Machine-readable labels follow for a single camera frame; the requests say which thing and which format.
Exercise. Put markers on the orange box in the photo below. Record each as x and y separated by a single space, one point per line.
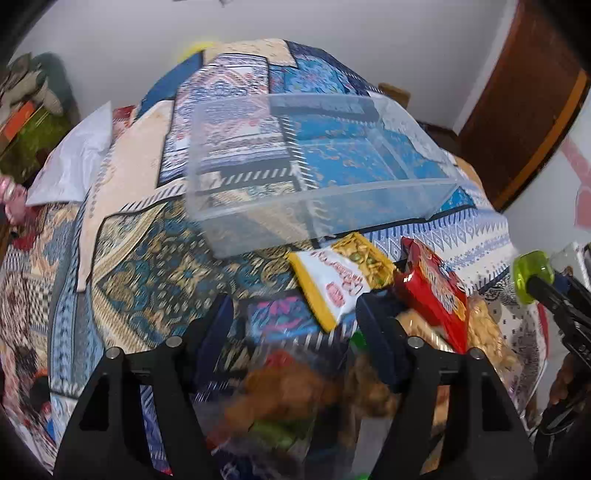
17 120

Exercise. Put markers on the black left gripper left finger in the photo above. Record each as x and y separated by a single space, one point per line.
106 436

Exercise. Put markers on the white yellow snack bag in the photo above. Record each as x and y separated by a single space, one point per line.
334 277

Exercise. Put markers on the clear bag of peanuts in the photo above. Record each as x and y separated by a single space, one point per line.
483 333

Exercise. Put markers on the small cardboard box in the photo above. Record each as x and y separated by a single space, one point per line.
397 94

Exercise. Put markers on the white pillow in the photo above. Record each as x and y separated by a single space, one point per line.
71 167

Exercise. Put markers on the yellow round object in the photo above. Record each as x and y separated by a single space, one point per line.
194 48

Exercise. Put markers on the clear bag of bread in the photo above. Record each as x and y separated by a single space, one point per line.
292 414

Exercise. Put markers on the green storage box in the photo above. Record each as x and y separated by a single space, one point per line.
28 151

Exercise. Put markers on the brown wooden door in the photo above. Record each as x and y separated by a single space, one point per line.
533 96

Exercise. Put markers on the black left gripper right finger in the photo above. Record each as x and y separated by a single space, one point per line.
455 418

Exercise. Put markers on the patchwork patterned bed quilt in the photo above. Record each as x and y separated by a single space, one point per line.
126 266

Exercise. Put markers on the green jelly cup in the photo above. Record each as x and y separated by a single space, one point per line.
533 264

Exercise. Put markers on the clear plastic storage bin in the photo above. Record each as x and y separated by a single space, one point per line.
267 170

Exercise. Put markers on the pink plush toy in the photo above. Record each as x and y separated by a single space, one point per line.
13 198

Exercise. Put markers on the grey stuffed cushion pile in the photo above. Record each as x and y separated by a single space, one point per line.
41 79

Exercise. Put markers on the red snack bag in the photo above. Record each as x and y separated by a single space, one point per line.
429 286

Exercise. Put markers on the person's right hand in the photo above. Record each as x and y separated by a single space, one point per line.
559 388

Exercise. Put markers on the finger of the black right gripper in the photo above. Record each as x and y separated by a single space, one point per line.
569 302

